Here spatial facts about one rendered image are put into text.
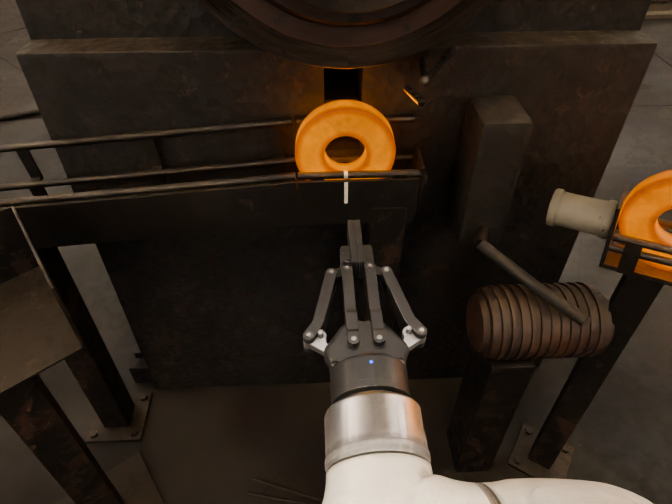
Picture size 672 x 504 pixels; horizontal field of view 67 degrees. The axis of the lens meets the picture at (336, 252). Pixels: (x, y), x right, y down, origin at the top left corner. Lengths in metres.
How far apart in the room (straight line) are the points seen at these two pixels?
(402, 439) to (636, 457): 1.07
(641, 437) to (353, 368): 1.10
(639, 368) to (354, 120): 1.13
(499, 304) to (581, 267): 0.99
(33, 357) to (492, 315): 0.67
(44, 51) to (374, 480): 0.74
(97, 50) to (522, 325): 0.78
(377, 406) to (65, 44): 0.71
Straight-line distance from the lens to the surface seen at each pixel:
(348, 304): 0.54
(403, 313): 0.54
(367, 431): 0.44
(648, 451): 1.48
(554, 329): 0.90
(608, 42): 0.93
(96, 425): 1.43
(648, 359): 1.66
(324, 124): 0.77
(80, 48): 0.89
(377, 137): 0.79
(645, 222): 0.85
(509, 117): 0.81
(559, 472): 1.35
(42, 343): 0.79
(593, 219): 0.85
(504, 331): 0.87
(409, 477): 0.43
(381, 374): 0.47
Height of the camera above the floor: 1.15
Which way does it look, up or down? 42 degrees down
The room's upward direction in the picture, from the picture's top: straight up
